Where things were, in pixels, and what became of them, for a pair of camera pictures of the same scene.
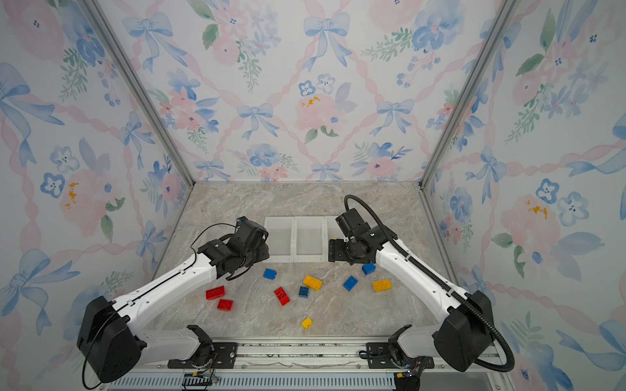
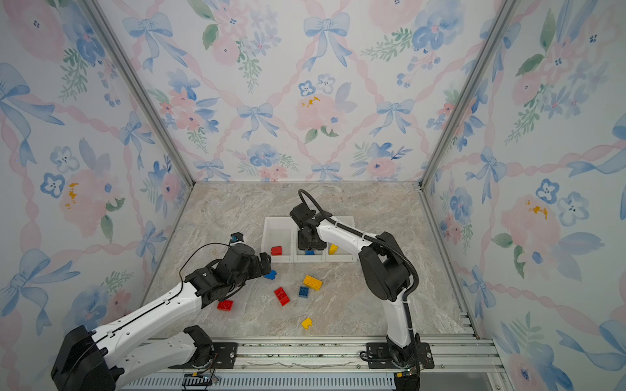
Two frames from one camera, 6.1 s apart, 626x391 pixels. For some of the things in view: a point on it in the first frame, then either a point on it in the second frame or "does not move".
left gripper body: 257,257 to 256,270
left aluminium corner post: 115,45 does not move
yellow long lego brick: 312,283 does not move
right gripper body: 350,254 to 303,242
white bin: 280,239 does not move
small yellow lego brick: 306,322 does not move
